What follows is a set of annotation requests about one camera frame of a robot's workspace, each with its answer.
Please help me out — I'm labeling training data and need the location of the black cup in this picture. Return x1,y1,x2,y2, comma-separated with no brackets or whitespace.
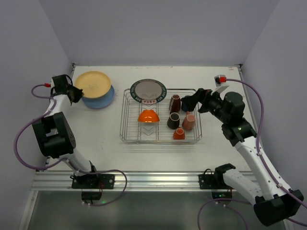
167,112,180,129

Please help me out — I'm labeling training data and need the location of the red orange cup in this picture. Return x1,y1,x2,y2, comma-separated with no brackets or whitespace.
173,127,186,140

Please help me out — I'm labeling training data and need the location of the blue cup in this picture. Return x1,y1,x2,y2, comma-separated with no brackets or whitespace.
181,101,195,112

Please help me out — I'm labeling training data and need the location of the green rimmed printed plate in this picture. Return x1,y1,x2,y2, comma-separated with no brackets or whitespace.
130,79,167,104

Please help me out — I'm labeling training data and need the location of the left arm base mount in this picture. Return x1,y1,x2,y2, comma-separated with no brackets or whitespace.
70,174,115,204

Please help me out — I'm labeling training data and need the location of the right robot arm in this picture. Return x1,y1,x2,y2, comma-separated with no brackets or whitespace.
181,88,304,226

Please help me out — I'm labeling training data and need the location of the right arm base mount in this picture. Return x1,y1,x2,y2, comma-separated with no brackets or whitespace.
198,169,233,199

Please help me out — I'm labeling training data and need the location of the orange bowl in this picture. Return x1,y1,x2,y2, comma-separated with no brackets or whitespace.
138,110,160,123

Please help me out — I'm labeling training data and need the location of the yellow plate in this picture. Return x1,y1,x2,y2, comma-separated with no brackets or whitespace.
74,71,112,99

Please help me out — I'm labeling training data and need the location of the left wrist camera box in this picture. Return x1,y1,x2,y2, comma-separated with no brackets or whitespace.
44,77,55,88

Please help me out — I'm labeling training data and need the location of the pink cup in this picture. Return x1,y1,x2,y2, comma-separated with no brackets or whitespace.
182,112,196,131

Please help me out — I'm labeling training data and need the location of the wire dish rack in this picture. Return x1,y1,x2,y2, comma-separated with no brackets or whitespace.
120,89,202,144

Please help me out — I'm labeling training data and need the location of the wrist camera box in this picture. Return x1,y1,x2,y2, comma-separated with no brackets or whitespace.
44,77,55,88
213,75,229,93

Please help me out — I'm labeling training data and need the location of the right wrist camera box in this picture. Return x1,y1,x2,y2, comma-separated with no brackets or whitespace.
213,75,229,93

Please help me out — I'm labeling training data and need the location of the dark brown cup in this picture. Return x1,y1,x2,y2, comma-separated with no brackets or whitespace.
169,94,181,113

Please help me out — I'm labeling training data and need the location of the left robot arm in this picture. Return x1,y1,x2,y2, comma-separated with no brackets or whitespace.
32,74,96,176

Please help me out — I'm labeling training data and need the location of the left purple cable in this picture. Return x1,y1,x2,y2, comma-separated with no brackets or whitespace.
13,82,128,207

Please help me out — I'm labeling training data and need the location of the aluminium rail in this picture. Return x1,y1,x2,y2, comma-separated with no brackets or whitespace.
30,171,201,192

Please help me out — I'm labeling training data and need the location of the blue plate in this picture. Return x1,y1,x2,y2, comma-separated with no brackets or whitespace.
82,86,115,109

